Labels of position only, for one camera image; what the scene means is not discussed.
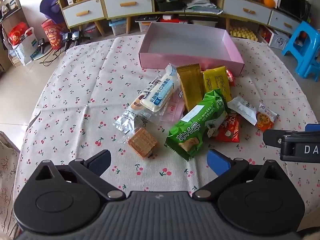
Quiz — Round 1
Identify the gold brown snack packet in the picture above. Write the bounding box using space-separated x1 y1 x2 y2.
176 64 204 112

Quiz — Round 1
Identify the red cardboard box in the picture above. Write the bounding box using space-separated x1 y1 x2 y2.
160 15 182 23

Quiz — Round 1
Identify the black floor cable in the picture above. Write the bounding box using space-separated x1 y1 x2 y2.
34 46 67 67

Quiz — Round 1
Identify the white bread packet blue label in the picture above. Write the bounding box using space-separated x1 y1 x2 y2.
139 64 182 113

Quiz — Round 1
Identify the wooden bookshelf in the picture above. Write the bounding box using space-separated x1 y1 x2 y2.
0 0 25 68

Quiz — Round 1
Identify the small red candy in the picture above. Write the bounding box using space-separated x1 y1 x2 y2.
226 69 236 87

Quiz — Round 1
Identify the white paper bag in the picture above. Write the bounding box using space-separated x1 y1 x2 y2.
9 27 39 66

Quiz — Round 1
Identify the yellow snack packet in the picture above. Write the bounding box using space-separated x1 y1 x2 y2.
202 66 233 103

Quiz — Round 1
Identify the blue plastic stool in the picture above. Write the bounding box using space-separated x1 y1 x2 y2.
282 21 320 82

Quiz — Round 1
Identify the pile of folded papers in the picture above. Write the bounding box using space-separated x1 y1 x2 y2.
185 0 223 15

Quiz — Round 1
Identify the small white snack packet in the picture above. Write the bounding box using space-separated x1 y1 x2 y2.
226 96 258 126

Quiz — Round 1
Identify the beige printed cloth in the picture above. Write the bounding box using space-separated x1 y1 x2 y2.
0 131 20 240

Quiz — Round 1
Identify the long silver cookie packet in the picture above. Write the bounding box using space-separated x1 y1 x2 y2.
113 76 167 134

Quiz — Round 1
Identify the red snack packet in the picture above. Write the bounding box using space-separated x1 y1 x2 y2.
212 111 242 143

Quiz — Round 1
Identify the purple hat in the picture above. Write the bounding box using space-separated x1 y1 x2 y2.
40 0 68 27

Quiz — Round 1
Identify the black microwave oven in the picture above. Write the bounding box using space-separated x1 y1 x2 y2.
277 0 312 22

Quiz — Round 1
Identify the long wooden cabinet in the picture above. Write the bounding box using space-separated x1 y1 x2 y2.
51 0 300 34

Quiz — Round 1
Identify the red gift bag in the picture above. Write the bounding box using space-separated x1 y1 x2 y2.
7 22 32 47

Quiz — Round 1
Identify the pink snack packet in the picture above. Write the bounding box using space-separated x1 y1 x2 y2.
160 90 187 125

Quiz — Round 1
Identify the green biscuit packet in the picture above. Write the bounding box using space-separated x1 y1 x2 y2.
165 89 229 160

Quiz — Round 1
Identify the clear wafer packet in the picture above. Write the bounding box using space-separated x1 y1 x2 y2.
126 127 159 159

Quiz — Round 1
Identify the round red bag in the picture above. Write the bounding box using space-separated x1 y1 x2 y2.
41 19 67 50

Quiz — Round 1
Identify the small clear storage bin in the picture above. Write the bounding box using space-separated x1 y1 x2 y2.
135 16 160 33

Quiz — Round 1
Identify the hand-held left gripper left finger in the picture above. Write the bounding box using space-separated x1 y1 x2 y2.
34 149 126 201

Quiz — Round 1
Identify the black storage bin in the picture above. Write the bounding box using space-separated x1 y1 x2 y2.
156 0 185 12

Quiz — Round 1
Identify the yellow egg tray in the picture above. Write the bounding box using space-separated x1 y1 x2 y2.
229 25 258 42

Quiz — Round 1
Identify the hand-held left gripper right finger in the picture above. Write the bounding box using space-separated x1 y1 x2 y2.
192 149 286 201

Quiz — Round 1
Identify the cherry print tablecloth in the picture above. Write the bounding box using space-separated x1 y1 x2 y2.
15 34 320 240

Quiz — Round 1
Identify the large clear storage bin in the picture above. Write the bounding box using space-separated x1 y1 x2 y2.
192 17 218 28

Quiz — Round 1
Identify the white printed crate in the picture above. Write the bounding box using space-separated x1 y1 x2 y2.
260 27 292 49

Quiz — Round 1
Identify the clear bin blue lid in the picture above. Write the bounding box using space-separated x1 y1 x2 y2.
109 19 128 36

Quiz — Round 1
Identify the pink cardboard box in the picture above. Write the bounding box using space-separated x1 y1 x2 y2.
138 22 245 77

